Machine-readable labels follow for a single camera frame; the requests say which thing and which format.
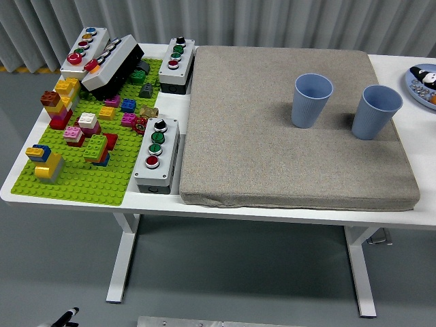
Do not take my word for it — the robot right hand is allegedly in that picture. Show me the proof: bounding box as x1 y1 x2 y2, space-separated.
409 66 436 90

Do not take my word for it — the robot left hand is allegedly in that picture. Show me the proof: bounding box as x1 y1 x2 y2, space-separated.
36 307 80 327

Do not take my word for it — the blue ribbed plastic cup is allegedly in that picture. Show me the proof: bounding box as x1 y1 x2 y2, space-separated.
290 73 334 129
351 84 404 141

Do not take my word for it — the light blue plate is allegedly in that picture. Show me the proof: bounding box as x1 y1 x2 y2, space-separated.
404 63 436 110

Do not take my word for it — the white table leg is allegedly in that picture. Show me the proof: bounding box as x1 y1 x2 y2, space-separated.
343 225 377 319
106 213 140 304

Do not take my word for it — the grey metal plate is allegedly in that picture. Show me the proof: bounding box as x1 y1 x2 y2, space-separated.
136 315 307 327

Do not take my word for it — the green brick baseplate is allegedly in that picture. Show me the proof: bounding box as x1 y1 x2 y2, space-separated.
10 58 164 207

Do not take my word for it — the yellow blue grey brick duck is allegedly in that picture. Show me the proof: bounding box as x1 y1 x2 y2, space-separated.
25 144 65 185

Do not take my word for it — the green orange blue brick stack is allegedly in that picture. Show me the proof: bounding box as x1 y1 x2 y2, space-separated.
82 134 111 168

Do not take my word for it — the grey-brown cushion mat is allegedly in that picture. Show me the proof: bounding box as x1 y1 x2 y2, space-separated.
179 46 420 211

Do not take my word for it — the pink and red brick stack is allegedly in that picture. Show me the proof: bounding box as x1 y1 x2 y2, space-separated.
63 125 86 148

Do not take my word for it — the large four-button control box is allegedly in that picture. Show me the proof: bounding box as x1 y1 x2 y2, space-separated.
133 117 181 196

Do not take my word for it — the white and pink brick stack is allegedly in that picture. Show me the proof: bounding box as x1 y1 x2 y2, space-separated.
78 112 102 137

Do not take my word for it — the brown yellow red brick tower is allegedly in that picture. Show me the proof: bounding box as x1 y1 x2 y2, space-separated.
40 90 74 131

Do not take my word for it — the yellow white green brick stack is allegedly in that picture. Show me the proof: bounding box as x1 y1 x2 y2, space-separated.
54 77 82 112

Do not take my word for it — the small four-button control box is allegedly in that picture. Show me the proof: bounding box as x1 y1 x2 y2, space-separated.
158 36 196 95

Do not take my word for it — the grey pleated curtain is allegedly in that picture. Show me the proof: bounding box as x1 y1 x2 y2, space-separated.
0 0 436 74

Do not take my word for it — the tilted white black-based button box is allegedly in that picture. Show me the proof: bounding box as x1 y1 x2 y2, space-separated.
80 34 146 102

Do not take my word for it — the white five-button control box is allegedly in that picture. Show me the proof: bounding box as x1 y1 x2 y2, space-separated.
59 27 111 82

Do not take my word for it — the grey bracket under table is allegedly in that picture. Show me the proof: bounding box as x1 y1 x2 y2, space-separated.
366 228 393 246

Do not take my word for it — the brass valve with red handle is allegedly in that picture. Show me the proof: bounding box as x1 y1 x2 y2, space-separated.
131 104 160 135

